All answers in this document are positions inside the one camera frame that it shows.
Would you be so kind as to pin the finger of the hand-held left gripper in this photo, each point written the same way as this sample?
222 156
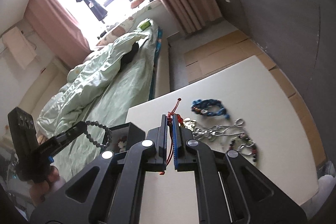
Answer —
72 131

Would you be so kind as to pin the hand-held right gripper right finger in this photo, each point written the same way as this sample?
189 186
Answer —
176 145

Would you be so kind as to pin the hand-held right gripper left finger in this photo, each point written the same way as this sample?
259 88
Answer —
165 142

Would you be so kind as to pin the black jewelry box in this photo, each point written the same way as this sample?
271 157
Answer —
136 132

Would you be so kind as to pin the person's left hand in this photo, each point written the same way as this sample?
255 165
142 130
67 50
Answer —
52 174

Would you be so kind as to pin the bed with green sheet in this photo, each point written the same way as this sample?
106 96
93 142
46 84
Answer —
131 87

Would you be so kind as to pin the pale green duvet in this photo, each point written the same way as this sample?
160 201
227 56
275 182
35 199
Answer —
99 69

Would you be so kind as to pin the black garment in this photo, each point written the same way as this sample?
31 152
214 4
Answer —
129 55

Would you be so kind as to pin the flattened cardboard sheets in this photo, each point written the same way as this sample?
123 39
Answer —
223 56

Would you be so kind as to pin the patterned pillow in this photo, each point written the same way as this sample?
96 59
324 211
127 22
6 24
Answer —
123 26

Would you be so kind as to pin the green packet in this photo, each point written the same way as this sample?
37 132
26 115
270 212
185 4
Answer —
145 25

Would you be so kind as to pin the orange plush item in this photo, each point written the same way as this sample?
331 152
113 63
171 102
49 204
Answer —
138 2

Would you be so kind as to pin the pink curtain beside wall towel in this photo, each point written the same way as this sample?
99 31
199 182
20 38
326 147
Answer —
52 19

